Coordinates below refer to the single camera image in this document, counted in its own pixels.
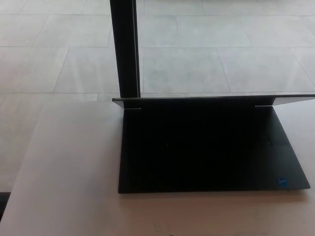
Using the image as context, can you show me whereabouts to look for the silver Dell laptop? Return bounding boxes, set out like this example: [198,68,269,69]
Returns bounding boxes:
[112,94,315,195]

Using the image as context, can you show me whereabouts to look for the black vertical window frame post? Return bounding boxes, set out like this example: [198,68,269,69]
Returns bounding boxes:
[109,0,142,109]

